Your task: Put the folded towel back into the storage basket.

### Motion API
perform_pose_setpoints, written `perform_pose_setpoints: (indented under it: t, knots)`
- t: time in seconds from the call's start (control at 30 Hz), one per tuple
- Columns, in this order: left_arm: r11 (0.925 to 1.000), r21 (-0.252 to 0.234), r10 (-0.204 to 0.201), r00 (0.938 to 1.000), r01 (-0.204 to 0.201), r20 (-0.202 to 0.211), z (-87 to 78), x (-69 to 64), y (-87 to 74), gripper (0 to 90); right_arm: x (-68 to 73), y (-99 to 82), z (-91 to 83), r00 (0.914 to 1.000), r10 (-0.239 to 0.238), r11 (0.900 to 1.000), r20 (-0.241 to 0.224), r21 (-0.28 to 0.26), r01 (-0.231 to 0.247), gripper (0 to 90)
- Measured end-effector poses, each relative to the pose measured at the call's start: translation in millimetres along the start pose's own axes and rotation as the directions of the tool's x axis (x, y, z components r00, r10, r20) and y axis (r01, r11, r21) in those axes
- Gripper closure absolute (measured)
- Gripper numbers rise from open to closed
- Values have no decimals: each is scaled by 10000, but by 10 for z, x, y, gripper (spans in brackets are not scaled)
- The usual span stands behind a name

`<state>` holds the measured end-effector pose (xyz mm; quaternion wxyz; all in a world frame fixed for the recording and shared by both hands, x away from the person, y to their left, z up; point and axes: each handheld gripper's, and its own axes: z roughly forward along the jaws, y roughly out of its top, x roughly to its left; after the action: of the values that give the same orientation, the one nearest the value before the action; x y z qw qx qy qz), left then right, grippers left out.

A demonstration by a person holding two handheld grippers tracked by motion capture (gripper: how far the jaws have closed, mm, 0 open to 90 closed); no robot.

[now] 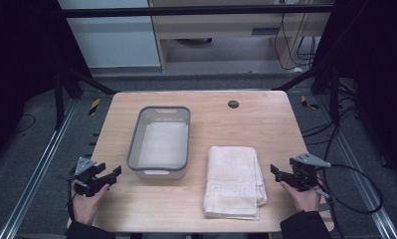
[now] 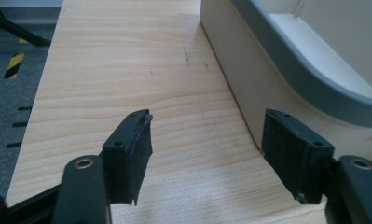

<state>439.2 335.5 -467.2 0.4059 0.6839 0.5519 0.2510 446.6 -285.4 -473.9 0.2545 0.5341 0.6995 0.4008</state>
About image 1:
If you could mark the light wooden desk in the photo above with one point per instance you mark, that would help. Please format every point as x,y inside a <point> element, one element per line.
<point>219,25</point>

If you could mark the person's left hand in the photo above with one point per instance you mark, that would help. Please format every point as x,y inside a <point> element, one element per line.
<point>86,207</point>

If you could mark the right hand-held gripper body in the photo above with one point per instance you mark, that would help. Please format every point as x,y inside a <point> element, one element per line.
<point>303,174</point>

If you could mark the black metal stand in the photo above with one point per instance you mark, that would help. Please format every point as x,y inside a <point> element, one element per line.
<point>333,96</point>
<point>59,99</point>

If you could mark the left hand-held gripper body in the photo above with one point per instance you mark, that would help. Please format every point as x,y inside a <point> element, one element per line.
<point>85,181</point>

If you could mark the person's right hand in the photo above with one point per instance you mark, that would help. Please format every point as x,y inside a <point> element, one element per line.
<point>303,199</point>

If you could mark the white cabinet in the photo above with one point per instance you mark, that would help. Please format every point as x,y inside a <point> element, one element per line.
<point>113,40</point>

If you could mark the aluminium floor rail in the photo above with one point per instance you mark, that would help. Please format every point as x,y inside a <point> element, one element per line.
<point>37,169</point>
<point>361,176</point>

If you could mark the black horizontal bar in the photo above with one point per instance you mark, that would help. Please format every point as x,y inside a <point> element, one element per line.
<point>186,10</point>

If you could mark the dark curtain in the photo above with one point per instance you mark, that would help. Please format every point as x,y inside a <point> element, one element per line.
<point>20,66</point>
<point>375,66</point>

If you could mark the grey-rimmed plastic basin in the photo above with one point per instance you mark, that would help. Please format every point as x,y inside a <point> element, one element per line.
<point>161,142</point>

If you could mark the yellow black tape piece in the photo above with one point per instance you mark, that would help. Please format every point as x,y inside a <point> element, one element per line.
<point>307,103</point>
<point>94,106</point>

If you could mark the folded white towel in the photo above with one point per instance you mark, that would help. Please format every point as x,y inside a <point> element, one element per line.
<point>232,182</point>

